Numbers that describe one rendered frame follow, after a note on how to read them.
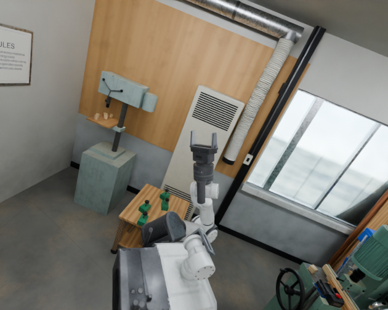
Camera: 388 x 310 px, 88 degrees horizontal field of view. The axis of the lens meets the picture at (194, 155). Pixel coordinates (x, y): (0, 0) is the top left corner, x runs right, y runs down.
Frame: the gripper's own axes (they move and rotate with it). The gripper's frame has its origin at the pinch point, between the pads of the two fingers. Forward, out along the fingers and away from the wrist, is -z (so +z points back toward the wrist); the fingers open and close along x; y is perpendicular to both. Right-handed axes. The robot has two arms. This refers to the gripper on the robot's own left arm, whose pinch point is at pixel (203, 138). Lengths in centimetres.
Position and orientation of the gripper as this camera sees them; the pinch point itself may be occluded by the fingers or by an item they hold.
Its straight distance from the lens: 83.5
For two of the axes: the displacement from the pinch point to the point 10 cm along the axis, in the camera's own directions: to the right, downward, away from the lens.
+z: 0.2, 9.7, 2.6
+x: 7.8, 1.4, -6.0
